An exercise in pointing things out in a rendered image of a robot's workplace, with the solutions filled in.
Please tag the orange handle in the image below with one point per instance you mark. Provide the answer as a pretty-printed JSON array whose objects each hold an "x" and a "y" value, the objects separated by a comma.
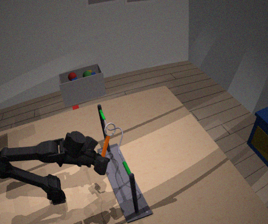
[{"x": 107, "y": 139}]

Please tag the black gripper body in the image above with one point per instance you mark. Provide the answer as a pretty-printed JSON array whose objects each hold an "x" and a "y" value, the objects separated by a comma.
[{"x": 99, "y": 163}]

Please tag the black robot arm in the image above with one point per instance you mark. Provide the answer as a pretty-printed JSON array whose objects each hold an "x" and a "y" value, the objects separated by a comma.
[{"x": 46, "y": 152}]

